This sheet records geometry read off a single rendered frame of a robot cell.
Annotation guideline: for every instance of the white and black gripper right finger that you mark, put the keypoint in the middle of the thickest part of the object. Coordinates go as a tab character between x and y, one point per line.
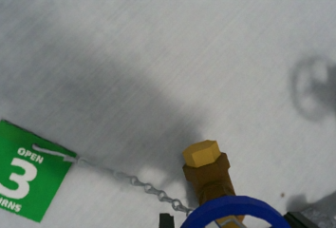
297	220

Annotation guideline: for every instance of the grey pipe assembly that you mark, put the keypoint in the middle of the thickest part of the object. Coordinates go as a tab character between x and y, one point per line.
207	168

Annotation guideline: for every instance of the green tag with silver chain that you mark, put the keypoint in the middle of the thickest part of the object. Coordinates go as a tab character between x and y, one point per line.
31	175

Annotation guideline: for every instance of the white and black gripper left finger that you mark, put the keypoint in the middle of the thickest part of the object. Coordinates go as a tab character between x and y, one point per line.
166	221

